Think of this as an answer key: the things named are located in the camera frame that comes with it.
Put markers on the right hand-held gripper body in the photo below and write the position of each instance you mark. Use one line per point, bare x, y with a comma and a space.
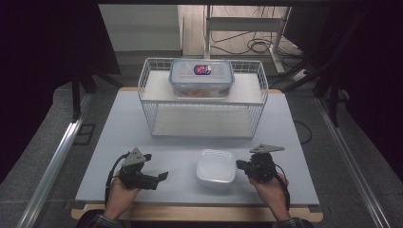
261, 166

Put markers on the aluminium floor rail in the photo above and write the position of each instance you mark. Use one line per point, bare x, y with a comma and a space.
53, 164
351, 161

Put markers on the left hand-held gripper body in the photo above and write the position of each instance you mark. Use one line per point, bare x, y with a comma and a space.
134, 175

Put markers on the white panel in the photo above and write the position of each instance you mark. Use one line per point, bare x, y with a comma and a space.
139, 27

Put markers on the dark curtain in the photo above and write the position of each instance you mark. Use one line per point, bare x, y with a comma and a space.
370, 63
47, 63

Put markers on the black stand leg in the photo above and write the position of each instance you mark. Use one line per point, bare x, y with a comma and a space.
76, 98
333, 101

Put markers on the white metal desk frame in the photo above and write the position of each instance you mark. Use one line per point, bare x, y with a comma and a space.
244, 23

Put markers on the white square bowl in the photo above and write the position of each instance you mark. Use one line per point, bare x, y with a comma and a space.
216, 167

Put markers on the pale blue table mat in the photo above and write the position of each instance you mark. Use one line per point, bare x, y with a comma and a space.
126, 126

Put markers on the person's right hand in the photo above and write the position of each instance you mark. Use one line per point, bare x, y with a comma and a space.
272, 193

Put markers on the clear blue-rimmed food container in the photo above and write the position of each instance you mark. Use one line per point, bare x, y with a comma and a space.
201, 77

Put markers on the person's left hand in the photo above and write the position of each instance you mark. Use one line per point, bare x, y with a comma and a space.
122, 198

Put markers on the white power strip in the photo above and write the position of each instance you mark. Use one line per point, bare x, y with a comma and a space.
300, 75

